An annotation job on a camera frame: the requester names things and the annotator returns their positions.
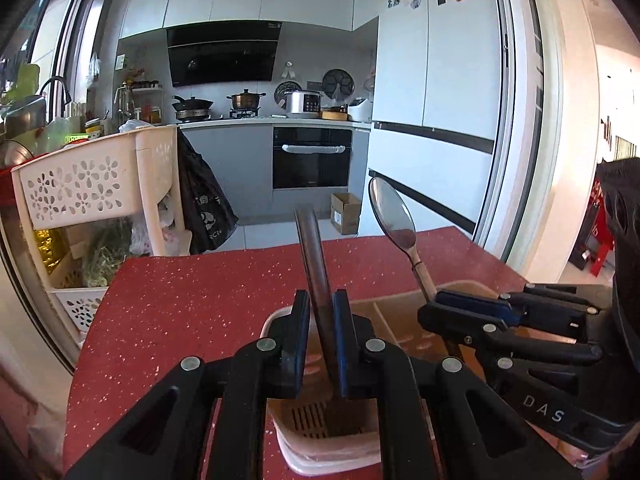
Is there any metal spoon with wooden handle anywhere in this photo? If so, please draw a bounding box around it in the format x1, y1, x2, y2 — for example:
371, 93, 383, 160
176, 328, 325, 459
368, 177, 437, 301

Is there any dark utensil handle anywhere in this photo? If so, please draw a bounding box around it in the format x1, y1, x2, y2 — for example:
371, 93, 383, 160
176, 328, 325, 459
294, 206, 345, 403

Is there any curved kitchen faucet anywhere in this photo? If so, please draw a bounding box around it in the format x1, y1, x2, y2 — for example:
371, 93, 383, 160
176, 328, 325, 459
38, 75, 72, 122

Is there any cardboard box on floor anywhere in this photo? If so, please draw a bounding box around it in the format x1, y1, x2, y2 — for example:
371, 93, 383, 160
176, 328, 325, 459
330, 193, 362, 235

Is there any white refrigerator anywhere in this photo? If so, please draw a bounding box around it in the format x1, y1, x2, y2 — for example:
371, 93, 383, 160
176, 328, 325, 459
368, 0, 510, 240

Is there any black built-in oven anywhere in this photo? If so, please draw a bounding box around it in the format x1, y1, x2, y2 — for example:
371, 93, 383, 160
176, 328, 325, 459
272, 127, 352, 190

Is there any black hanging bag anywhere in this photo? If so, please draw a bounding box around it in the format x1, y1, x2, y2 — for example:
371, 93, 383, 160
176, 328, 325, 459
177, 128, 238, 255

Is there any silver rice cooker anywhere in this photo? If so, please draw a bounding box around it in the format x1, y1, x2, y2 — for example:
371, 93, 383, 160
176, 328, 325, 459
285, 90, 321, 119

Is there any white floral plastic rack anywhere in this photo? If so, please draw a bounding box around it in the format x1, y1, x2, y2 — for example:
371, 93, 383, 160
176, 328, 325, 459
11, 126, 191, 344

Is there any steel pot with lid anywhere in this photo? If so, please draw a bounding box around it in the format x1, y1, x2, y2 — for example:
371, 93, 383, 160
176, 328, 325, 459
227, 89, 265, 110

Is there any black wok on stove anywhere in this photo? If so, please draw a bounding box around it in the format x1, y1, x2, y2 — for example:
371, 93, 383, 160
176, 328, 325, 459
172, 96, 214, 122

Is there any black range hood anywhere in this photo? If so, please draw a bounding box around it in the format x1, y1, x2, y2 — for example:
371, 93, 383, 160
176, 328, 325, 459
166, 20, 282, 87

